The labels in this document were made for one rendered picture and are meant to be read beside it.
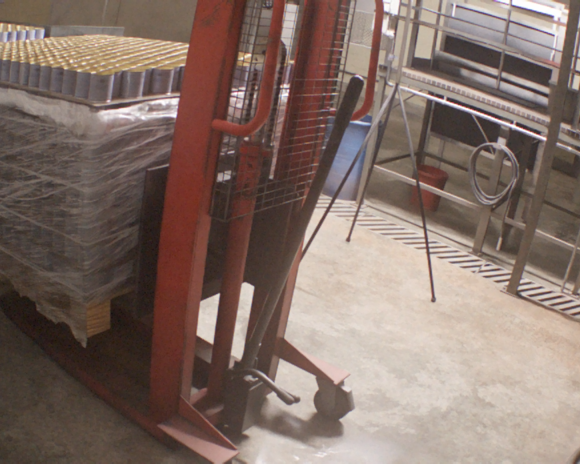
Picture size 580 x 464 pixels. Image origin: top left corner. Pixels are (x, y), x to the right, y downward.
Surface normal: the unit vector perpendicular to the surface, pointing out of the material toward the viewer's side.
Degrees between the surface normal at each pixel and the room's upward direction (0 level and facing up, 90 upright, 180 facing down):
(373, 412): 0
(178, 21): 90
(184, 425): 0
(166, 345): 90
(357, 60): 90
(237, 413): 90
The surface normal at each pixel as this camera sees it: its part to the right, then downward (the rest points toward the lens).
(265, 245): -0.58, 0.22
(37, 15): 0.80, 0.34
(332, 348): 0.16, -0.91
